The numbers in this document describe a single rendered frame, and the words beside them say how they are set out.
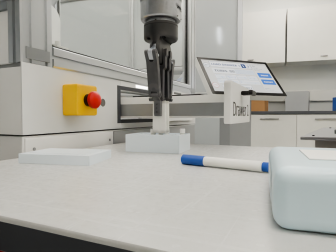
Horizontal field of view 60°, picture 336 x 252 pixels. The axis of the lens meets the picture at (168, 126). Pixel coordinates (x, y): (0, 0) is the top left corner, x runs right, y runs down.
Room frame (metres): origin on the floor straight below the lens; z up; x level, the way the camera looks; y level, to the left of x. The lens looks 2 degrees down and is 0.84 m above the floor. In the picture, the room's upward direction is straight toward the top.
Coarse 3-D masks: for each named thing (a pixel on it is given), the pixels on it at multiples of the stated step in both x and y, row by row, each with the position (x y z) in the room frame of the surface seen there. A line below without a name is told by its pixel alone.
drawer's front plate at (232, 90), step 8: (224, 88) 0.73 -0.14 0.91; (232, 88) 0.75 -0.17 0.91; (240, 88) 0.84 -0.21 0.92; (224, 96) 0.73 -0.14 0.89; (232, 96) 0.75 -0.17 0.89; (240, 96) 0.84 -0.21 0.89; (248, 96) 0.97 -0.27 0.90; (224, 104) 0.73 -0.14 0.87; (232, 104) 0.75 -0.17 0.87; (240, 104) 0.84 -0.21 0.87; (248, 104) 0.97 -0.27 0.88; (224, 112) 0.73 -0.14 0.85; (232, 112) 0.75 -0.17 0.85; (248, 112) 0.97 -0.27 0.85; (224, 120) 0.73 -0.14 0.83; (232, 120) 0.75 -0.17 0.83; (240, 120) 0.85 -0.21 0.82; (248, 120) 0.97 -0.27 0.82
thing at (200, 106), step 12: (180, 96) 0.80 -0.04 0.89; (192, 96) 0.79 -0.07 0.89; (204, 96) 0.77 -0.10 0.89; (216, 96) 0.76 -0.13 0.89; (120, 108) 0.88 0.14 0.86; (132, 108) 0.87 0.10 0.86; (144, 108) 0.85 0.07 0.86; (180, 108) 0.80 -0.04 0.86; (192, 108) 0.79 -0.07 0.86; (204, 108) 0.77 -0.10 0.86; (216, 108) 0.76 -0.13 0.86
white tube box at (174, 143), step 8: (128, 136) 0.63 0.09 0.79; (136, 136) 0.63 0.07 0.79; (144, 136) 0.62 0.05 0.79; (152, 136) 0.62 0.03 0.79; (160, 136) 0.61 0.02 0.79; (168, 136) 0.60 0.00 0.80; (176, 136) 0.60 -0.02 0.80; (184, 136) 0.63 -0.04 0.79; (128, 144) 0.63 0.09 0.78; (136, 144) 0.63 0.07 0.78; (144, 144) 0.62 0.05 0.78; (152, 144) 0.62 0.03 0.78; (160, 144) 0.61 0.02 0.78; (168, 144) 0.60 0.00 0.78; (176, 144) 0.60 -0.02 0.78; (184, 144) 0.63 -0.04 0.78; (152, 152) 0.62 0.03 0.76; (160, 152) 0.61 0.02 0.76; (168, 152) 0.60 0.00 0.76; (176, 152) 0.60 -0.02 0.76
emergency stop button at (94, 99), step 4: (92, 92) 0.66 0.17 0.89; (96, 92) 0.67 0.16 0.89; (88, 96) 0.66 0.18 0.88; (92, 96) 0.66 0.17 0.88; (96, 96) 0.67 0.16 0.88; (100, 96) 0.68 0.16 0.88; (88, 100) 0.66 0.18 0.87; (92, 100) 0.66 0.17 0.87; (96, 100) 0.67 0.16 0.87; (100, 100) 0.68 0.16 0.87; (88, 104) 0.66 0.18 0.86; (92, 104) 0.66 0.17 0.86; (96, 104) 0.67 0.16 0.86
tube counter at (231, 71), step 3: (228, 69) 1.79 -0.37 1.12; (231, 69) 1.80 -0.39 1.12; (234, 69) 1.81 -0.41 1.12; (237, 69) 1.81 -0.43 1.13; (240, 69) 1.82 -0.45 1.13; (231, 72) 1.78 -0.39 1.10; (234, 72) 1.78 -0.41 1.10; (237, 72) 1.79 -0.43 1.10; (240, 72) 1.80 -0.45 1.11; (243, 72) 1.81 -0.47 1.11; (246, 72) 1.82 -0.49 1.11; (249, 72) 1.83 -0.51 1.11; (252, 72) 1.84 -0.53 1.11
